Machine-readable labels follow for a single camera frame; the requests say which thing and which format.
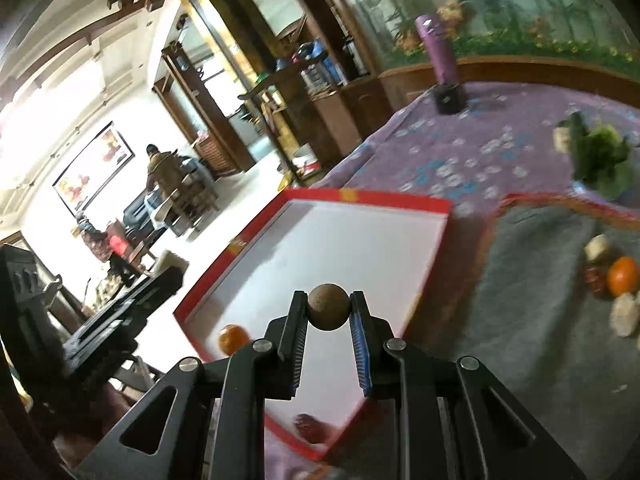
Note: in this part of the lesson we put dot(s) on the person's right hand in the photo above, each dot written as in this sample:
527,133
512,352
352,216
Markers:
313,430

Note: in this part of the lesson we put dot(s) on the glass floral display panel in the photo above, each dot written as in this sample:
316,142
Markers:
590,31

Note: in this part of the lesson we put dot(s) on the green leafy vegetable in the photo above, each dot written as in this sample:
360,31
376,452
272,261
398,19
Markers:
602,158

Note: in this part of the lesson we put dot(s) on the purple floral tablecloth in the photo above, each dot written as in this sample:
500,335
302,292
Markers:
501,145

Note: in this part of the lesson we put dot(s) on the white red bucket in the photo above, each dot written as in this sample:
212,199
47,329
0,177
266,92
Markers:
306,161

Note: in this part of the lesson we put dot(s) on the framed wall painting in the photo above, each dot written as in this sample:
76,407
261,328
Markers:
92,169

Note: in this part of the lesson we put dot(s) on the orange tangerine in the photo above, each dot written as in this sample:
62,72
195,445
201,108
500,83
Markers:
623,277
231,338

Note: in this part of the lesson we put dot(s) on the red jujube date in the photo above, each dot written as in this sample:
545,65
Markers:
595,279

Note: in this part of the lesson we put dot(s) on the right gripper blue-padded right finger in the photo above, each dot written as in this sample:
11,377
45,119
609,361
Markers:
375,366

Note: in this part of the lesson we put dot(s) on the blue thermos flask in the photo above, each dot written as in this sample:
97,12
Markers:
333,69

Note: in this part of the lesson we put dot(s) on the black bottle base holder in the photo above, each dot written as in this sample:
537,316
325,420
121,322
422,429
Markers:
450,99

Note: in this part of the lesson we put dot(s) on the red white shallow box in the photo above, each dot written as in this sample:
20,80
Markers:
327,243

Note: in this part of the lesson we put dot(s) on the round brown longan fruit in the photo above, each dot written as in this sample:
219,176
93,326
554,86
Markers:
328,307

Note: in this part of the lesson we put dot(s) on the seated person in brown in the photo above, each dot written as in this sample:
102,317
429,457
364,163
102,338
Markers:
165,172

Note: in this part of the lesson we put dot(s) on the purple water bottle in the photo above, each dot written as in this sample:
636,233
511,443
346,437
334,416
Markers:
438,47

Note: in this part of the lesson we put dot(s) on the beige fruit chunk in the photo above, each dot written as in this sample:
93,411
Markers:
624,316
598,249

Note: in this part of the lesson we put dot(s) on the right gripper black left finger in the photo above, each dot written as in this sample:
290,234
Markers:
292,344

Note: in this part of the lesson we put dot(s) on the grey fuzzy mat red trim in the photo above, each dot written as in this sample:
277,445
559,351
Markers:
524,307

